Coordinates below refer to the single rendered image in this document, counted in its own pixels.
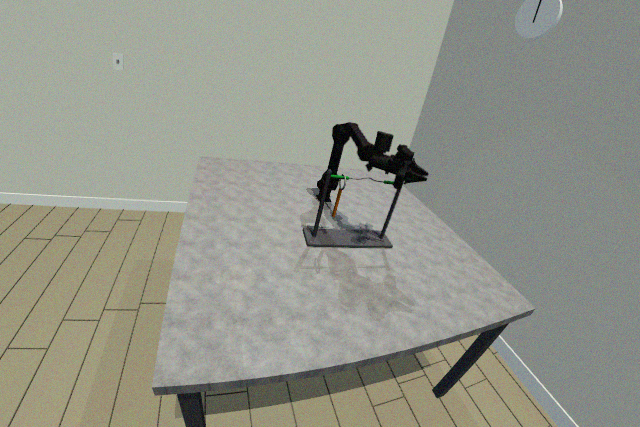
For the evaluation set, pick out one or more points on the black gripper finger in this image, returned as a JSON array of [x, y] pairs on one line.
[[414, 177], [417, 169]]

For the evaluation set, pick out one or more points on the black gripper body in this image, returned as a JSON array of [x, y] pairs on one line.
[[401, 172]]

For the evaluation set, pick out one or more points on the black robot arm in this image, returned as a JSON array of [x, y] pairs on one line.
[[341, 133]]

